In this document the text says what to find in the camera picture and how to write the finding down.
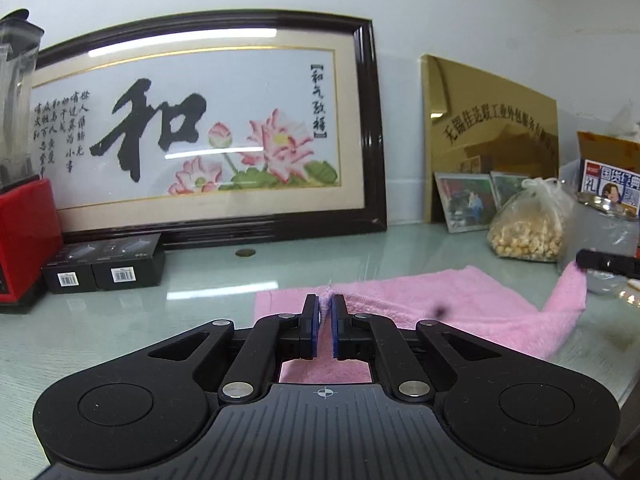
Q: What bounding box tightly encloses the framed lotus embroidery picture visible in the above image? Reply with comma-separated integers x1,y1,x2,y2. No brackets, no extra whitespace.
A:
32,11,388,251

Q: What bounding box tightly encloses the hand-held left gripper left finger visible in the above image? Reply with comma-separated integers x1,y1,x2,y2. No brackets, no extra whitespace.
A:
147,294,321,405

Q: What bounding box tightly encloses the small framed landscape photo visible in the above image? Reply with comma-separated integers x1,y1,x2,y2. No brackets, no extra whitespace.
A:
490,171,530,198

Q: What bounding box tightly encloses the clear blender jar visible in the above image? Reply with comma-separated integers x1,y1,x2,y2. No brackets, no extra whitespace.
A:
0,8,46,191

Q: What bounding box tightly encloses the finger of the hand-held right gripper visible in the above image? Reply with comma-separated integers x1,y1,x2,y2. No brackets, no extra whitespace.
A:
575,248,640,281

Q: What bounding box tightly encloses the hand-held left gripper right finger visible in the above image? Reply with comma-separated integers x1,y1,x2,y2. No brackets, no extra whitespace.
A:
331,294,503,405

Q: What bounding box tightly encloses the red blender base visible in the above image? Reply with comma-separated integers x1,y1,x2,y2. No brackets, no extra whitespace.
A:
0,178,65,308

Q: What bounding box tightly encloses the gold metal plaque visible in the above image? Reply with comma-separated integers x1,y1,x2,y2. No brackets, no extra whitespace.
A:
422,53,559,224

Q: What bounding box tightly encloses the framed photo of people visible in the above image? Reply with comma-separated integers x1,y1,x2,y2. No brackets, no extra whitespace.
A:
434,171,498,233

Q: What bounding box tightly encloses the black barcode box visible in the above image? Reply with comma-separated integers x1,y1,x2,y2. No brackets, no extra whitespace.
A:
41,245,101,294
91,234,167,291

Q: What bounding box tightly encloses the plastic bag of dried mushrooms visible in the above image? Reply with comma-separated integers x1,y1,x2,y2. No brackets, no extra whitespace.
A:
487,176,576,262

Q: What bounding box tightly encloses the pink towel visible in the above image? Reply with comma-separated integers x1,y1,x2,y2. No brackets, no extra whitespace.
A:
254,264,588,386

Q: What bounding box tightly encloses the orange printed carton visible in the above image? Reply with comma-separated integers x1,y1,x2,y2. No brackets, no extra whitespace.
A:
576,130,640,221

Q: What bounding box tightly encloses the clear plastic bag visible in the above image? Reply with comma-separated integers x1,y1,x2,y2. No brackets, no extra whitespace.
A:
557,180,640,293

